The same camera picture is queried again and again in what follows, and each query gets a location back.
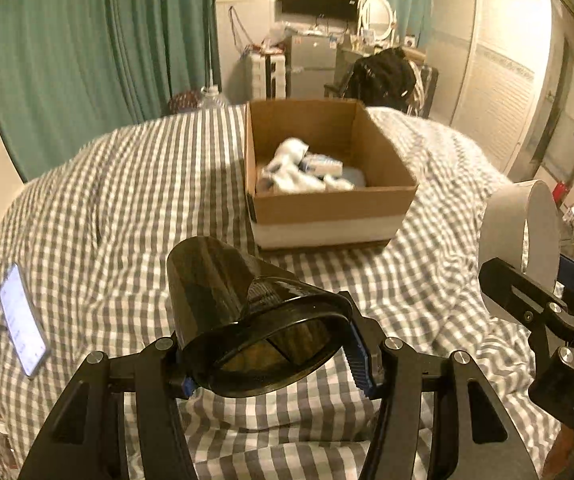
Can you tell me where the white oval vanity mirror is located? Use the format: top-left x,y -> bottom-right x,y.
358,0 -> 399,46

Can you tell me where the cardboard box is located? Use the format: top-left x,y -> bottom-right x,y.
243,99 -> 419,251

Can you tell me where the black cup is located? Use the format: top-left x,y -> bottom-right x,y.
166,236 -> 355,400

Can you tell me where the clear water jug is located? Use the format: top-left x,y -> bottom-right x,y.
198,85 -> 230,110

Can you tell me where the clear plastic bag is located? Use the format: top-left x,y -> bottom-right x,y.
262,22 -> 293,48

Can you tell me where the grey tape roll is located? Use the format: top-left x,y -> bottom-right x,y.
479,180 -> 562,323

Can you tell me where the grey suitcase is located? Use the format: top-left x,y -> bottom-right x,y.
414,65 -> 440,121

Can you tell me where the white louvered wardrobe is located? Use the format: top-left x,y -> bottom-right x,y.
424,0 -> 552,176

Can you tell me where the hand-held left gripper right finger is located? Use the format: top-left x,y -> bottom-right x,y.
339,292 -> 538,480

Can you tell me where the smartphone with lit screen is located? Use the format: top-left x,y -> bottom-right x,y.
0,262 -> 50,378

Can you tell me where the white toothpaste tube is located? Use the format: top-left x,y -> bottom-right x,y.
301,156 -> 344,176

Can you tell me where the black jacket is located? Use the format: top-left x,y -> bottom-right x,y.
344,46 -> 418,111

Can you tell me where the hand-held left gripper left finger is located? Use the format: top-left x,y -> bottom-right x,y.
17,337 -> 198,480

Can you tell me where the small silver fridge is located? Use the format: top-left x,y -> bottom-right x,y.
289,35 -> 340,101

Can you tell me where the grey checked blanket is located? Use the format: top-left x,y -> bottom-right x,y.
0,102 -> 562,480

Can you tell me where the dark patterned bag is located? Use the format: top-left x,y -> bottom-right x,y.
168,91 -> 202,115

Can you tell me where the person's right forearm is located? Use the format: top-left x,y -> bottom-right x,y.
542,422 -> 574,480

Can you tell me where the white ribbed suitcase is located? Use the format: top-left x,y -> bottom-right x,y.
249,52 -> 288,101

